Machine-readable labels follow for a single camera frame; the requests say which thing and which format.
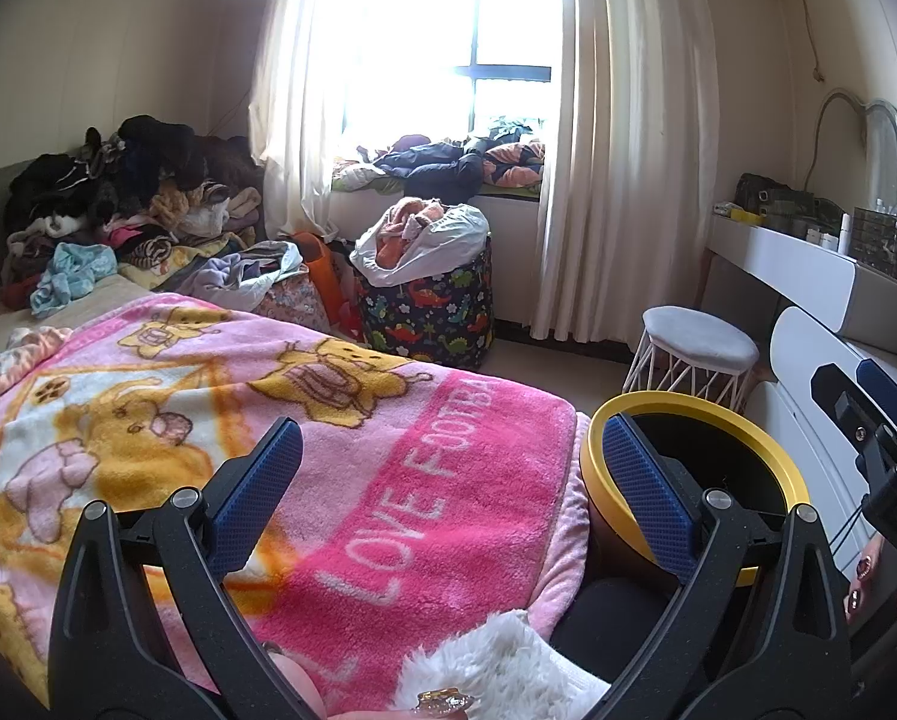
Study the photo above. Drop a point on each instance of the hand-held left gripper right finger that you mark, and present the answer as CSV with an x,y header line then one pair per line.
x,y
647,495

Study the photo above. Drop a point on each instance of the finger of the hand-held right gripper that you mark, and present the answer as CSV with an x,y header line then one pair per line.
x,y
883,394
842,409

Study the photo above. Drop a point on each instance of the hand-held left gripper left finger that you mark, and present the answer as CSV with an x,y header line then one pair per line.
x,y
257,495

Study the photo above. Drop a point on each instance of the black bin with yellow rim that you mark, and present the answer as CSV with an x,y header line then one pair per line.
x,y
756,420

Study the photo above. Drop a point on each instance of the person's right hand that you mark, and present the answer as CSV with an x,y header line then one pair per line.
x,y
868,585

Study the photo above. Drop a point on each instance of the person's left hand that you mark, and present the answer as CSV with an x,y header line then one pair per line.
x,y
302,682

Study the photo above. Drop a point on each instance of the white dressing table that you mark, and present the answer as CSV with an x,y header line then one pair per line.
x,y
793,270

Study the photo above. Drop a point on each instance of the clear drawer organizer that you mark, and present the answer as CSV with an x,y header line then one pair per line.
x,y
879,244

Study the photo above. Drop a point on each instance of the pink cartoon printed blanket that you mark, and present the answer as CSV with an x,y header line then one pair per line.
x,y
418,465

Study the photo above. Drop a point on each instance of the white round stool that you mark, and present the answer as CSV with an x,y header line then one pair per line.
x,y
696,334

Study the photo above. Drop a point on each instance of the floral fabric bag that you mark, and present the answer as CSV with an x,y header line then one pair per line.
x,y
291,307

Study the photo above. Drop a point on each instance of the camouflage bag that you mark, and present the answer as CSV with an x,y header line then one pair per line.
x,y
778,202

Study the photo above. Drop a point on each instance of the yellow box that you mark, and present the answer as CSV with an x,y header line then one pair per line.
x,y
741,215

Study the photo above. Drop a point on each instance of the grey and white clothes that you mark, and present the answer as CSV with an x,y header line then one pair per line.
x,y
223,274

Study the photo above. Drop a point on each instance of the orange bag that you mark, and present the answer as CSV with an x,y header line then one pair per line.
x,y
321,277

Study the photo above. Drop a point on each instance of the dinosaur print laundry basket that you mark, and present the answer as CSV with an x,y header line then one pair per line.
x,y
426,315

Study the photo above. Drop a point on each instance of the curved vanity mirror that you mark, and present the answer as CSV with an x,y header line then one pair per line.
x,y
887,142

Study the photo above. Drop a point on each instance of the peach ruffled quilt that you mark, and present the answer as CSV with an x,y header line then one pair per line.
x,y
13,367

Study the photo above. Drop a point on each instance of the light blue cloth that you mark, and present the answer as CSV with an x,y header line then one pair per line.
x,y
73,274

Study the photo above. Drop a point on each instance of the white bag of clothes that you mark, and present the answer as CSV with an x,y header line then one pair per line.
x,y
448,240

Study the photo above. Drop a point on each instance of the cream curtain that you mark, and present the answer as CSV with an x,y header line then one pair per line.
x,y
628,150
298,90

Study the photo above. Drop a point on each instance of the pile of dark clothes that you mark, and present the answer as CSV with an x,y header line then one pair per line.
x,y
148,157

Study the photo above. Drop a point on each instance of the clothes on window seat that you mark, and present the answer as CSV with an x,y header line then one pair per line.
x,y
433,165

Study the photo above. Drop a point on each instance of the window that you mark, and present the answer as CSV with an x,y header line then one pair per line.
x,y
448,30

